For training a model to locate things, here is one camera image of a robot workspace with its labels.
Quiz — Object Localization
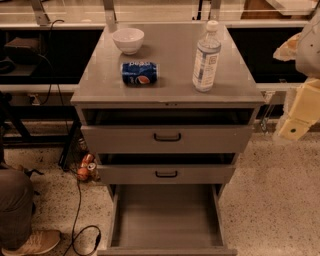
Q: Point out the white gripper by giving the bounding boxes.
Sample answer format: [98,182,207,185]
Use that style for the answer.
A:
[273,33,320,141]

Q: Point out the clear plastic water bottle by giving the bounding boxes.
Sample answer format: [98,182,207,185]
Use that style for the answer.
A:
[192,20,221,92]

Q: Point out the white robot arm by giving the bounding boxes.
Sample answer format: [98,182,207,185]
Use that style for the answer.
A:
[273,14,320,143]

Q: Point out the top grey drawer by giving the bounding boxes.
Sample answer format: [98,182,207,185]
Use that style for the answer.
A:
[81,125,253,154]

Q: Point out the grey metal drawer cabinet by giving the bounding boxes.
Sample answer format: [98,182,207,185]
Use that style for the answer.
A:
[70,21,266,256]

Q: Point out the middle grey drawer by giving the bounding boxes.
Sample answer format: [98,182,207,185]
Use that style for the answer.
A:
[97,164,235,185]

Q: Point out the bottom grey open drawer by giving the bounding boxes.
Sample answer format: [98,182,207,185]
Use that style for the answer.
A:
[97,184,237,256]

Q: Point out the blue pepsi can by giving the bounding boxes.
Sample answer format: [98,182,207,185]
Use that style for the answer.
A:
[120,61,158,85]

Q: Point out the white ceramic bowl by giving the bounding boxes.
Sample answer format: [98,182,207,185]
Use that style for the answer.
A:
[112,28,144,55]

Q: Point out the red soda can on floor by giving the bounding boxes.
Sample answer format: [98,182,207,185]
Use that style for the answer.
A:
[80,153,95,168]

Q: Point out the orange fruit on floor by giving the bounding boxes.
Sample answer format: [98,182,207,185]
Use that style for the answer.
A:
[77,167,89,181]

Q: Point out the beige sneaker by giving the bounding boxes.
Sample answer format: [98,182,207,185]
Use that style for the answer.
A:
[1,230,61,256]

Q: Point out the person leg in trousers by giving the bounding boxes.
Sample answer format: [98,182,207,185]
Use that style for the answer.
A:
[0,169,33,250]

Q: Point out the black cable on floor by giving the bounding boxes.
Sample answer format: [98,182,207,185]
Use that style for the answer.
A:
[61,179,102,256]

